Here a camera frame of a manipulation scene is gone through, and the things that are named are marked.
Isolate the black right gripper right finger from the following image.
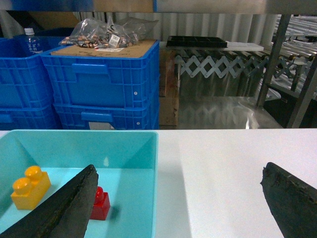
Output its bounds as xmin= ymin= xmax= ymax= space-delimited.
xmin=261 ymin=162 xmax=317 ymax=238

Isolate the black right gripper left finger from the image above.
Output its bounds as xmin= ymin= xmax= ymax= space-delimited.
xmin=0 ymin=164 xmax=99 ymax=238

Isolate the red toy building block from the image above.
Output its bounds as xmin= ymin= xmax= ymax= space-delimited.
xmin=90 ymin=186 xmax=110 ymax=221

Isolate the light teal plastic tray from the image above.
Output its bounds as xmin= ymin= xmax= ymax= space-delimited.
xmin=0 ymin=130 xmax=158 ymax=238

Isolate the blue crate under bottle crate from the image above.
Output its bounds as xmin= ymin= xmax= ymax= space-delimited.
xmin=0 ymin=105 xmax=62 ymax=130

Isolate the blue crate under cardboard crate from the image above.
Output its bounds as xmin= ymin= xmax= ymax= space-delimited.
xmin=52 ymin=74 xmax=160 ymax=130

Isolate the blue crate with cardboard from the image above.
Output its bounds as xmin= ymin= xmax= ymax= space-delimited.
xmin=41 ymin=40 xmax=159 ymax=108

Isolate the blue crate holding bottle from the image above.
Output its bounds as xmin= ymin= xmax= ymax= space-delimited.
xmin=0 ymin=35 xmax=53 ymax=108

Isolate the expandable roller conveyor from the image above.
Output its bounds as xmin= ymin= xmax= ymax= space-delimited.
xmin=175 ymin=41 xmax=317 ymax=79

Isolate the clear water bottle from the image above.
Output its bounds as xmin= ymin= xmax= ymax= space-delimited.
xmin=22 ymin=28 xmax=44 ymax=57

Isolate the brown cardboard sheet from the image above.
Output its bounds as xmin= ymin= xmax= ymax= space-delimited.
xmin=51 ymin=40 xmax=159 ymax=58

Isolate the plastic bag of batteries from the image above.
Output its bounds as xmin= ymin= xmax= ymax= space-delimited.
xmin=59 ymin=17 xmax=158 ymax=49

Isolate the black compartment tray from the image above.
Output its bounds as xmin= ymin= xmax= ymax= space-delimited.
xmin=166 ymin=36 xmax=227 ymax=48

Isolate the steel shelf frame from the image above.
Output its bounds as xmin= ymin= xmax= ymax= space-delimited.
xmin=256 ymin=13 xmax=317 ymax=128

